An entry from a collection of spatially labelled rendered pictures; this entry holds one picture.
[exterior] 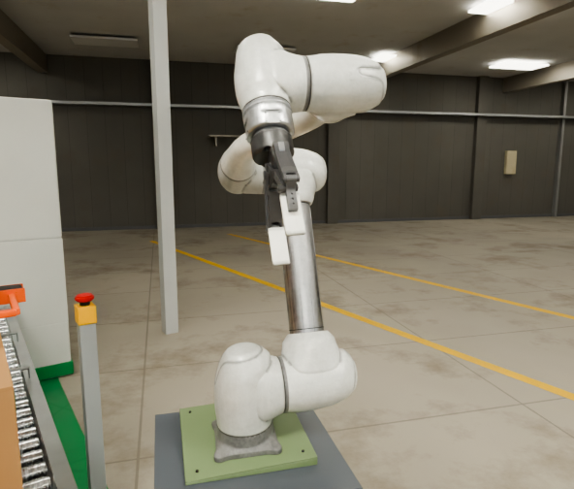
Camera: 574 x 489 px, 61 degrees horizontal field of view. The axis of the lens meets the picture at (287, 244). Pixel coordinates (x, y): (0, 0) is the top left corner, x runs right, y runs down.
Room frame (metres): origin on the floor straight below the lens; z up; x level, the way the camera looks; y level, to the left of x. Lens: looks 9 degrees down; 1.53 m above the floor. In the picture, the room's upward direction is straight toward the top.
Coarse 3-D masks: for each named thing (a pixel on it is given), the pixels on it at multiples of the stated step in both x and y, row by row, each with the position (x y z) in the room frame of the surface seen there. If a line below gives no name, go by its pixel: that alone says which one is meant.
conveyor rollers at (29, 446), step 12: (0, 324) 2.97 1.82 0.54; (12, 348) 2.54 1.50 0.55; (12, 360) 2.38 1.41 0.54; (24, 396) 2.01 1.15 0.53; (24, 408) 1.87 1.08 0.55; (24, 420) 1.78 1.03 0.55; (24, 432) 1.70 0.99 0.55; (36, 432) 1.73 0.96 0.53; (24, 444) 1.61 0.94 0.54; (36, 444) 1.63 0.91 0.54; (24, 456) 1.54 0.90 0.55; (36, 456) 1.55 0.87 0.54; (24, 468) 1.47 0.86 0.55; (36, 468) 1.48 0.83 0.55; (24, 480) 1.45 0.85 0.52; (36, 480) 1.40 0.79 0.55; (48, 480) 1.41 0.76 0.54
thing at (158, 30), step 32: (160, 0) 4.33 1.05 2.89; (160, 32) 4.32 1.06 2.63; (160, 64) 4.31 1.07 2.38; (160, 96) 4.31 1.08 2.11; (160, 128) 4.30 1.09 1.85; (160, 160) 4.30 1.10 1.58; (160, 192) 4.29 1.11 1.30; (160, 224) 4.32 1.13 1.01; (160, 256) 4.35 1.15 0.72; (160, 288) 4.38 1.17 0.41
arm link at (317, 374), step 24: (312, 168) 1.45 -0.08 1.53; (312, 192) 1.45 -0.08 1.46; (288, 240) 1.39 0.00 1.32; (312, 240) 1.41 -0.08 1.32; (312, 264) 1.38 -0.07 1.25; (288, 288) 1.36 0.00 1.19; (312, 288) 1.35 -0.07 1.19; (288, 312) 1.35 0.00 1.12; (312, 312) 1.32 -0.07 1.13; (288, 336) 1.32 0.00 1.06; (312, 336) 1.28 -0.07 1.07; (288, 360) 1.26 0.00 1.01; (312, 360) 1.25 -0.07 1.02; (336, 360) 1.27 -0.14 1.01; (288, 384) 1.22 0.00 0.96; (312, 384) 1.22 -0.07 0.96; (336, 384) 1.24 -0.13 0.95; (288, 408) 1.22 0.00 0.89; (312, 408) 1.24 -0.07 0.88
